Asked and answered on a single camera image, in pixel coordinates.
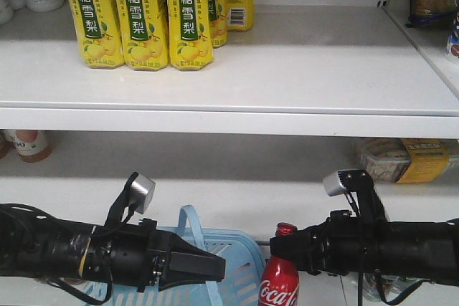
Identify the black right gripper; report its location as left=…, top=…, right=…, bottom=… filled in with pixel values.
left=270, top=210, right=368, bottom=276

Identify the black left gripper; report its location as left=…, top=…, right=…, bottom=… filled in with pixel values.
left=110, top=219, right=226, bottom=292

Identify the light blue plastic basket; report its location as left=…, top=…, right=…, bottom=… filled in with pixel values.
left=106, top=205, right=265, bottom=305

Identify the red coca-cola aluminium bottle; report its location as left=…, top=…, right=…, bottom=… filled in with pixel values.
left=257, top=222, right=300, bottom=306

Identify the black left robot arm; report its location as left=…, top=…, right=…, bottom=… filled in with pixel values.
left=1, top=204, right=226, bottom=292

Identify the clear water bottle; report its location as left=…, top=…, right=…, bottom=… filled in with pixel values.
left=362, top=273, right=392, bottom=302

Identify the clear cookie box yellow label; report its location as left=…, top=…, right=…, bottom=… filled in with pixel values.
left=355, top=138, right=458, bottom=183

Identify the orange C100 juice bottle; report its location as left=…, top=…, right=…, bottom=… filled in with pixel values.
left=4, top=129, right=52, bottom=163

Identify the blue instant noodle cup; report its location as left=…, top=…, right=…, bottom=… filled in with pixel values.
left=445, top=12, right=459, bottom=64

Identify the yellow pear drink carton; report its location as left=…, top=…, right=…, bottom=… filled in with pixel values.
left=68, top=0, right=125, bottom=69
left=167, top=0, right=214, bottom=71
left=116, top=0, right=169, bottom=71

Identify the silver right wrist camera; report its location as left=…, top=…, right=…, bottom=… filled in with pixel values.
left=322, top=170, right=349, bottom=197

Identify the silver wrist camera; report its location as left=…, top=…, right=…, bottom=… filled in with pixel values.
left=128, top=172, right=156, bottom=214
left=322, top=170, right=349, bottom=197

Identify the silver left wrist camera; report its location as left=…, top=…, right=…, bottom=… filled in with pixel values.
left=128, top=172, right=156, bottom=214

